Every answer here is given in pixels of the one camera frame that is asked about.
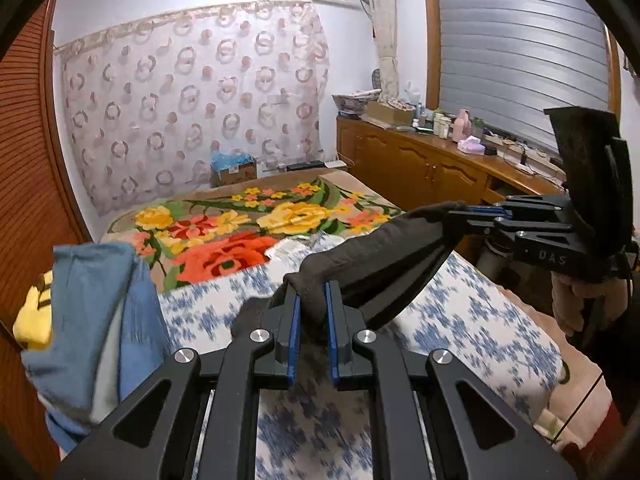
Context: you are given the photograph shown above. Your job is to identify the blue denim folded jeans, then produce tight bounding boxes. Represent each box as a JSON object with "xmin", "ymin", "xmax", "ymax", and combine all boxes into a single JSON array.
[{"xmin": 20, "ymin": 257, "xmax": 172, "ymax": 455}]

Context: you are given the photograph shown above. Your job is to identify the lace window curtain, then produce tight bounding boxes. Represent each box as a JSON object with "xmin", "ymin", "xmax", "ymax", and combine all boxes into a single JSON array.
[{"xmin": 362, "ymin": 0, "xmax": 401, "ymax": 96}]

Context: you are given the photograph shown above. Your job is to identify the light blue folded jeans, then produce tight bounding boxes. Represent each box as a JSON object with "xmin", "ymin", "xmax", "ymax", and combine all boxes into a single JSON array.
[{"xmin": 52, "ymin": 242, "xmax": 143, "ymax": 401}]

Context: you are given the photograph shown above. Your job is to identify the grey window blind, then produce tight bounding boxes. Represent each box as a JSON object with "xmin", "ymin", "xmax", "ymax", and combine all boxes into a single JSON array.
[{"xmin": 435, "ymin": 0, "xmax": 613, "ymax": 153}]

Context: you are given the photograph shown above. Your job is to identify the blue plastic bag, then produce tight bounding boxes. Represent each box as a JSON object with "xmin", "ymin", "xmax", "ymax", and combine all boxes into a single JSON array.
[{"xmin": 211, "ymin": 151, "xmax": 252, "ymax": 172}]

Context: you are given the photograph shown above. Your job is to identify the person's right hand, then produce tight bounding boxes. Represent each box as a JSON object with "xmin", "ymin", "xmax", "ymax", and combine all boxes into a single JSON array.
[{"xmin": 552, "ymin": 272, "xmax": 601, "ymax": 337}]

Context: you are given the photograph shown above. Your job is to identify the flower pattern blanket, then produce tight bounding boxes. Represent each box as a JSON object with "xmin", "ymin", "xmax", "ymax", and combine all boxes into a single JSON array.
[{"xmin": 100, "ymin": 170, "xmax": 406, "ymax": 296}]

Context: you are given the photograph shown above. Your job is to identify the blue floral sheet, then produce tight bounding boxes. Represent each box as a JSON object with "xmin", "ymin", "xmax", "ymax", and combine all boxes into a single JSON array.
[{"xmin": 157, "ymin": 232, "xmax": 571, "ymax": 480}]

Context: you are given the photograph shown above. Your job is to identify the black cable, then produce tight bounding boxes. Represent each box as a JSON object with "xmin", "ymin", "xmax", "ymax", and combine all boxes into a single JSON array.
[{"xmin": 550, "ymin": 280, "xmax": 632, "ymax": 446}]

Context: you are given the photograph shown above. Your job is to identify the pale grey folded jeans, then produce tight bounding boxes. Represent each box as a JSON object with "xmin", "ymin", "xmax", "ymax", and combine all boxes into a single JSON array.
[{"xmin": 90, "ymin": 305, "xmax": 128, "ymax": 423}]

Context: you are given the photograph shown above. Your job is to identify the ring pattern curtain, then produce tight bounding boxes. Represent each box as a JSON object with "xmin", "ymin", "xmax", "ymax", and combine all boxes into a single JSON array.
[{"xmin": 52, "ymin": 1, "xmax": 331, "ymax": 216}]

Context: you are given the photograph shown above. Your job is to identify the yellow plush toy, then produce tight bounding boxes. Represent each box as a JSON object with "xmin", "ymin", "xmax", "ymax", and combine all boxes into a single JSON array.
[{"xmin": 12, "ymin": 270, "xmax": 55, "ymax": 351}]

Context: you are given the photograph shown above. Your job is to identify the wooden louvered wardrobe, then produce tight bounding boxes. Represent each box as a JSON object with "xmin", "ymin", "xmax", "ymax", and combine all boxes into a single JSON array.
[{"xmin": 0, "ymin": 0, "xmax": 93, "ymax": 476}]

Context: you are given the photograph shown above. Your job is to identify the open flat cardboard box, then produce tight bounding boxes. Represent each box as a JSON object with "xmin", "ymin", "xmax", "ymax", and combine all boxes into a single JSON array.
[{"xmin": 365, "ymin": 101, "xmax": 416, "ymax": 127}]

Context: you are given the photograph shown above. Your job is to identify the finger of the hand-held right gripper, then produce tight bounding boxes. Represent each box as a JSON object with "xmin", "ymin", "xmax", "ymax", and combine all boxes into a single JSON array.
[
  {"xmin": 446, "ymin": 195, "xmax": 571, "ymax": 222},
  {"xmin": 446, "ymin": 216, "xmax": 576, "ymax": 250}
]

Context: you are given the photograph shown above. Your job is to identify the wooden cabinet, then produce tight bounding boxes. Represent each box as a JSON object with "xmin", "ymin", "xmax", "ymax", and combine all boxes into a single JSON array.
[{"xmin": 336, "ymin": 115, "xmax": 571, "ymax": 256}]

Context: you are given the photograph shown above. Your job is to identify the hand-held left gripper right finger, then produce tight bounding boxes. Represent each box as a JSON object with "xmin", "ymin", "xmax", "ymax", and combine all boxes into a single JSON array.
[{"xmin": 324, "ymin": 280, "xmax": 578, "ymax": 480}]

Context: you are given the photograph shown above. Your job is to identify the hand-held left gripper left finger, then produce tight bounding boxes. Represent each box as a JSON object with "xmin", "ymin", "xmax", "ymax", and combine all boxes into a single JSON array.
[{"xmin": 52, "ymin": 282, "xmax": 303, "ymax": 480}]

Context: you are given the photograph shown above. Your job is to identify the pink bottle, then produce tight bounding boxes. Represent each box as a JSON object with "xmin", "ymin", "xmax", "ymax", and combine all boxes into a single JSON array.
[{"xmin": 452, "ymin": 108, "xmax": 471, "ymax": 141}]

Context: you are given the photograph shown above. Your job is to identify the black pants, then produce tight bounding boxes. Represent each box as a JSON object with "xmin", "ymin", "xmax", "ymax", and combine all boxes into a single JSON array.
[{"xmin": 230, "ymin": 201, "xmax": 468, "ymax": 341}]

